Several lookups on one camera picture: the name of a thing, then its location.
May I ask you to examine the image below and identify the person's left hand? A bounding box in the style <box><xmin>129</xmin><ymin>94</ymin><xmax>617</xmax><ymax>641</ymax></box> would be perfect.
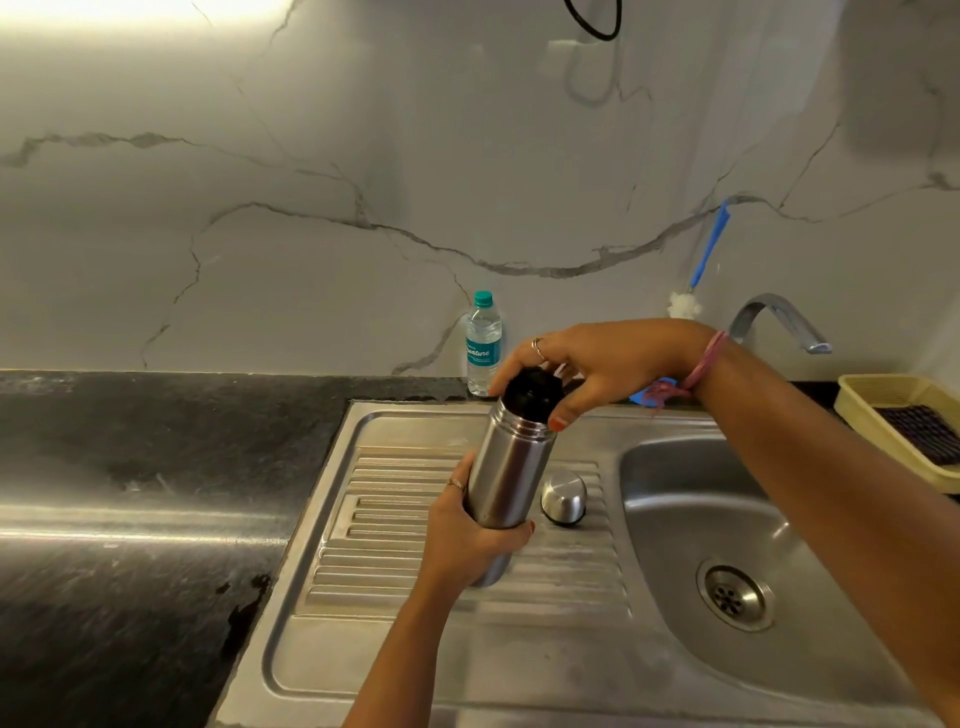
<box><xmin>427</xmin><ymin>449</ymin><xmax>538</xmax><ymax>595</ymax></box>

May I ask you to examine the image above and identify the person's right hand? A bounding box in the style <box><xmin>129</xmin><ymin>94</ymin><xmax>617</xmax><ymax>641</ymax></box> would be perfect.
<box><xmin>487</xmin><ymin>318</ymin><xmax>718</xmax><ymax>433</ymax></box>

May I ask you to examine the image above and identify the stainless steel flask body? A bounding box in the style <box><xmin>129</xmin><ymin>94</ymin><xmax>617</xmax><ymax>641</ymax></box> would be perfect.
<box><xmin>461</xmin><ymin>397</ymin><xmax>560</xmax><ymax>589</ymax></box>

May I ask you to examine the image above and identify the black stopper lid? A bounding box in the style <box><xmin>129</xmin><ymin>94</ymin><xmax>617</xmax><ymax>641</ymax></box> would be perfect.
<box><xmin>500</xmin><ymin>365</ymin><xmax>565</xmax><ymax>429</ymax></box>

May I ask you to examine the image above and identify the steel cup cap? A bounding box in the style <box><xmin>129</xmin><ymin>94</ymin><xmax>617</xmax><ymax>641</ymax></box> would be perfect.
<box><xmin>539</xmin><ymin>470</ymin><xmax>589</xmax><ymax>528</ymax></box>

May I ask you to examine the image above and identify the blue white bottle brush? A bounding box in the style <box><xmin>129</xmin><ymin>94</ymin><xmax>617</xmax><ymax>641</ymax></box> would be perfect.
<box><xmin>667</xmin><ymin>198</ymin><xmax>731</xmax><ymax>320</ymax></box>

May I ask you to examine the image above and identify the person's right forearm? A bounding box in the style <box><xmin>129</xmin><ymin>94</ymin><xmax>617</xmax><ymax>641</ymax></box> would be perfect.
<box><xmin>686</xmin><ymin>329</ymin><xmax>960</xmax><ymax>728</ymax></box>

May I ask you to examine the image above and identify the person's left forearm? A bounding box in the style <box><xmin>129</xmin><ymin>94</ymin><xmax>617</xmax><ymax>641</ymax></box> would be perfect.
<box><xmin>341</xmin><ymin>577</ymin><xmax>489</xmax><ymax>728</ymax></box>

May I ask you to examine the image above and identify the clear plastic water bottle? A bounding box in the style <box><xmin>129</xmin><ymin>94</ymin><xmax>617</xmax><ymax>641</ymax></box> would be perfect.
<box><xmin>465</xmin><ymin>290</ymin><xmax>504</xmax><ymax>397</ymax></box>

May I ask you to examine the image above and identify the blue plastic brush holder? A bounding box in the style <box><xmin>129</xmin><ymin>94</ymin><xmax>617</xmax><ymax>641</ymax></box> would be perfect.
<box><xmin>628</xmin><ymin>377</ymin><xmax>680</xmax><ymax>409</ymax></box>

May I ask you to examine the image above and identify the stainless steel sink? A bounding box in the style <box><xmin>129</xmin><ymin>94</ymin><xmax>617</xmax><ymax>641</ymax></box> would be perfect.
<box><xmin>209</xmin><ymin>399</ymin><xmax>960</xmax><ymax>728</ymax></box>

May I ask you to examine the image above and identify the chrome faucet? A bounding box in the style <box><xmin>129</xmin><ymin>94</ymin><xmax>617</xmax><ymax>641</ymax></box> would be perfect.
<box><xmin>727</xmin><ymin>293</ymin><xmax>834</xmax><ymax>355</ymax></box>

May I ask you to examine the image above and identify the yellow plastic basket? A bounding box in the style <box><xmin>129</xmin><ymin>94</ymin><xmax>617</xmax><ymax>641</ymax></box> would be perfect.
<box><xmin>833</xmin><ymin>373</ymin><xmax>960</xmax><ymax>495</ymax></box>

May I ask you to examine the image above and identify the dark checked cloth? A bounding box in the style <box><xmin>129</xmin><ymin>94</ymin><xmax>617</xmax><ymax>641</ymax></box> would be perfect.
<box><xmin>873</xmin><ymin>404</ymin><xmax>960</xmax><ymax>466</ymax></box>

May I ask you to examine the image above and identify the pink thread bracelet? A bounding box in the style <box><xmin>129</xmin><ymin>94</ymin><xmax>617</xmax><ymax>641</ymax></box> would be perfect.
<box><xmin>643</xmin><ymin>329</ymin><xmax>730</xmax><ymax>410</ymax></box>

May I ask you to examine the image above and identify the black cable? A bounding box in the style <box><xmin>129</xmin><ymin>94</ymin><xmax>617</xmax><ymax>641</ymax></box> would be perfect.
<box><xmin>562</xmin><ymin>0</ymin><xmax>624</xmax><ymax>43</ymax></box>

